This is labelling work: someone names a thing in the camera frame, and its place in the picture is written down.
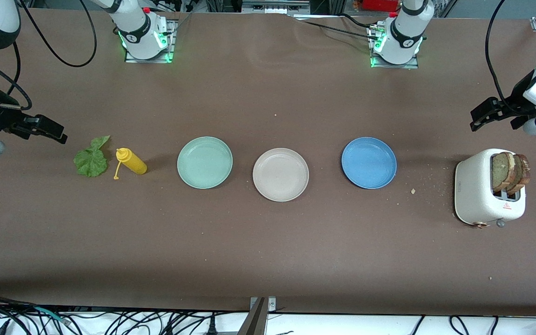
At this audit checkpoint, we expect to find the light bread slice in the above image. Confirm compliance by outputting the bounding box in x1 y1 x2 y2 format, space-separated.
491 152 519 192

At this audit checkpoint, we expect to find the yellow mustard squeeze bottle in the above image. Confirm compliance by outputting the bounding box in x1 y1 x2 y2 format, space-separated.
114 148 148 180

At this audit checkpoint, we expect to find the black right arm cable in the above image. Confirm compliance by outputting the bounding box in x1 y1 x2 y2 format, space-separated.
0 0 97 112

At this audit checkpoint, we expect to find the short black base cable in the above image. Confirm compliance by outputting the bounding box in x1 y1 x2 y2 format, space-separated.
340 13 372 29

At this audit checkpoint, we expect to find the blue plate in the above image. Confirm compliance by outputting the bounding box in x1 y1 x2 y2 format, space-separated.
341 137 397 190

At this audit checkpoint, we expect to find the white toaster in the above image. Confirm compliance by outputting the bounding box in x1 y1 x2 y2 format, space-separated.
454 148 527 229

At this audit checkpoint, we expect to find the small metal bracket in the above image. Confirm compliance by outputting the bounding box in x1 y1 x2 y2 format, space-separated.
249 296 277 313

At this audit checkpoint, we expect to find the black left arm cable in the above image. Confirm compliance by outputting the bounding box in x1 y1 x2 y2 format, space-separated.
484 0 536 114

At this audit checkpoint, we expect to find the beige plate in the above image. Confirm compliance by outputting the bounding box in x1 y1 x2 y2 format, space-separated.
252 147 310 202

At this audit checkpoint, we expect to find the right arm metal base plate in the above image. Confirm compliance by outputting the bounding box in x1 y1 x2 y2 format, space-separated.
124 19 176 64

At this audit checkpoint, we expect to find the dark crust bread slice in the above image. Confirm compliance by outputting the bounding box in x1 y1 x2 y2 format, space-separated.
510 154 532 196

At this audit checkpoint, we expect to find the long black base cable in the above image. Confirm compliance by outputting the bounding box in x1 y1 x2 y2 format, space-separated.
303 20 381 40

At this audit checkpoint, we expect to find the grey metal box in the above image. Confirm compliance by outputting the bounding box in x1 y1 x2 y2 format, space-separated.
241 0 310 14

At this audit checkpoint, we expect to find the teal cable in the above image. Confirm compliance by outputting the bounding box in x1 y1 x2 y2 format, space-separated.
33 306 71 325

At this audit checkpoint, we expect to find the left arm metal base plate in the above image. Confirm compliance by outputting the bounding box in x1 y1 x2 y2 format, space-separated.
368 26 420 69

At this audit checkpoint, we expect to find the red box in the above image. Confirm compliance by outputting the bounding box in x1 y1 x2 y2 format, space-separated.
361 0 400 12

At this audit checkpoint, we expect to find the mint green plate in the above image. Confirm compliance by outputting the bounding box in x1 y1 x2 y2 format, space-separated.
177 136 234 190

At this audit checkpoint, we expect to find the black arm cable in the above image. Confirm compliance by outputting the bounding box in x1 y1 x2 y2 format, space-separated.
0 0 97 112
484 0 536 114

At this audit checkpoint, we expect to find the green lettuce leaf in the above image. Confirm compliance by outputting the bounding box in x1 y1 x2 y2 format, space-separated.
74 135 111 178

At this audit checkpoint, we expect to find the grey aluminium bar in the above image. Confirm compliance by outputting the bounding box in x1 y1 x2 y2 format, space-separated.
236 297 268 335

